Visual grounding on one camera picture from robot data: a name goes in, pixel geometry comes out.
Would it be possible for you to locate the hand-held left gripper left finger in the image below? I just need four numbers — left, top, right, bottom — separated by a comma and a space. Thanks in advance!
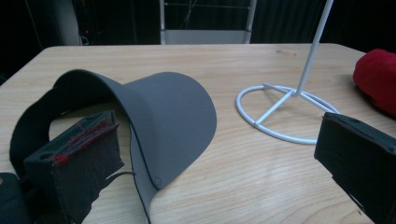
23, 109, 125, 224

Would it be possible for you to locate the grey metal table frame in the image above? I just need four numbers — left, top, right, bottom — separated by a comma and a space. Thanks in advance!
159, 0, 258, 46

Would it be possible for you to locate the red baseball cap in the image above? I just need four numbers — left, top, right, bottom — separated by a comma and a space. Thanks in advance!
352, 48, 396, 118

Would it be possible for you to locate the grey round column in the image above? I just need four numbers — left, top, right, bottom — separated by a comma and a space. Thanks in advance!
50, 0, 83, 47

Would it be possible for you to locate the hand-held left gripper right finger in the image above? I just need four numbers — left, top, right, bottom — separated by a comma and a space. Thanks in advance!
314, 111, 396, 224

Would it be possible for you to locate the white wire hat rack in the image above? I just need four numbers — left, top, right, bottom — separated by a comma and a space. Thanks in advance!
235, 0, 341, 146

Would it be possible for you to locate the grey sun visor hat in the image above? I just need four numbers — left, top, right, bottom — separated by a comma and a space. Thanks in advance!
8, 68, 219, 224

